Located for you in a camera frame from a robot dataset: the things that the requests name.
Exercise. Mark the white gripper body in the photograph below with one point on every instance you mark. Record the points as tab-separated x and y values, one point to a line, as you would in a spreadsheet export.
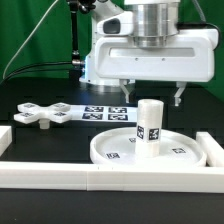
186	57

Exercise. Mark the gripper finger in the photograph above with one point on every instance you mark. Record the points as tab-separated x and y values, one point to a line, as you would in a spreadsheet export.
127	87
180	89

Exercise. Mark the white round table top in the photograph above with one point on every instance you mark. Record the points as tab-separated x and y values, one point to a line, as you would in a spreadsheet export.
132	146

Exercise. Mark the white cross-shaped table base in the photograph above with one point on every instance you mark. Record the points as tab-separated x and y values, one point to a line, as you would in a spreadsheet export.
30	112

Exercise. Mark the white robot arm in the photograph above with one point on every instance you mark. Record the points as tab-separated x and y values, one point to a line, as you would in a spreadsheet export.
145	41

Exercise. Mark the white marker sheet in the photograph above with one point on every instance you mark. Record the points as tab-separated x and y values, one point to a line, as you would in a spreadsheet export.
103	113

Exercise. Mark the black camera stand pole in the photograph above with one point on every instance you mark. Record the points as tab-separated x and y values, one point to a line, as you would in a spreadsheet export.
84	6

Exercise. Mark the white right fence rail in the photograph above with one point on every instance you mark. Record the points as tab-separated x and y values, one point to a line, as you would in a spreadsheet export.
215	153

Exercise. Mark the white fence rail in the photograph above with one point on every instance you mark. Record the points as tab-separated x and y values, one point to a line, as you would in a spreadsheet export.
92	177
5	138
215	153

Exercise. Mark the white left fence rail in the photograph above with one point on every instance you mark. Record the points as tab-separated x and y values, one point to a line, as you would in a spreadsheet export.
5	138

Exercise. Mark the white front fence rail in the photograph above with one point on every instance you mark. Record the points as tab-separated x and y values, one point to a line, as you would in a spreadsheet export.
92	177

